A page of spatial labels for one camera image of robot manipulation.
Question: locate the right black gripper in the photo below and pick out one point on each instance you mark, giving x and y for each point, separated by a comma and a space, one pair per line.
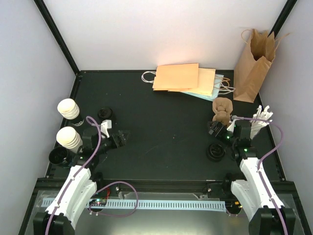
216, 125

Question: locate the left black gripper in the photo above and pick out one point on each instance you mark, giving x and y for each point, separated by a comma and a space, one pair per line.
122, 141

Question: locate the brown pulp cup carrier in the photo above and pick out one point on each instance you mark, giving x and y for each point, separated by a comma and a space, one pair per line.
222, 108

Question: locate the orange paper bag white handles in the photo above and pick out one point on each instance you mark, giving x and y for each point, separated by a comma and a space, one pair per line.
178, 77

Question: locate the black cup near left arm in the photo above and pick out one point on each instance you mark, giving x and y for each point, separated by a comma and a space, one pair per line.
60, 156

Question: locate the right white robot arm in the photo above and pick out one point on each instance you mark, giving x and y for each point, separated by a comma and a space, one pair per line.
267, 214

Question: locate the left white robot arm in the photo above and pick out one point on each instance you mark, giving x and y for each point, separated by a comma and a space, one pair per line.
61, 217

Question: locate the right black lid stack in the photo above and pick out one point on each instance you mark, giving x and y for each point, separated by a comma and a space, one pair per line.
215, 152

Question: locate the black lid stack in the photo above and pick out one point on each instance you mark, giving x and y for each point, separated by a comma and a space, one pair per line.
215, 152
105, 113

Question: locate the left black lid stack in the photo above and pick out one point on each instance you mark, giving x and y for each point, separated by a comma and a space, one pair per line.
105, 113

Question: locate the white stirrer bundle in cup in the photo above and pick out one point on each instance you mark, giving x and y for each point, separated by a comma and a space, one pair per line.
260, 119

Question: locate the light blue flat paper bag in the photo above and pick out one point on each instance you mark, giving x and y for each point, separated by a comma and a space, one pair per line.
210, 96

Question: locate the tan flat paper bag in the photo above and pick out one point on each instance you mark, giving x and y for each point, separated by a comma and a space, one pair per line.
208, 82

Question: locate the near white paper cup stack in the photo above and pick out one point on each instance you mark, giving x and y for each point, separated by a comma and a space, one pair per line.
69, 138

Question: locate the white paper cup stack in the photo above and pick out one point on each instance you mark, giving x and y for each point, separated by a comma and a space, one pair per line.
70, 111
69, 138

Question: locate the far white paper cup stack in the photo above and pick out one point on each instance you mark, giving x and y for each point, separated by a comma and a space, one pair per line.
70, 111

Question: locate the standing brown paper bag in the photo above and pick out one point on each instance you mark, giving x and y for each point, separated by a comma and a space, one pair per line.
254, 64

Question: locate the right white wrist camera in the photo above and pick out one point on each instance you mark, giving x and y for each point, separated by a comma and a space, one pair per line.
231, 126

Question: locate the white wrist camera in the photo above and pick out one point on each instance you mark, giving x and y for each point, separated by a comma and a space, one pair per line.
105, 126
231, 126

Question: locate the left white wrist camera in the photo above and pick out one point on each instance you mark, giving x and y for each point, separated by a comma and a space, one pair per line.
105, 126

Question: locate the light blue cable duct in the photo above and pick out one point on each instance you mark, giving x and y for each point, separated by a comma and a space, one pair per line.
97, 204

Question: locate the right black frame post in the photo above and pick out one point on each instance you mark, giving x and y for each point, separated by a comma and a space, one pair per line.
285, 12

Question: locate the black frame post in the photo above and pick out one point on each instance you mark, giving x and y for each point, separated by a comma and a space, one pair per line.
285, 12
56, 33

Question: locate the left black frame post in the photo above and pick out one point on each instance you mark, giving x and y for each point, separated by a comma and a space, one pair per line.
56, 33

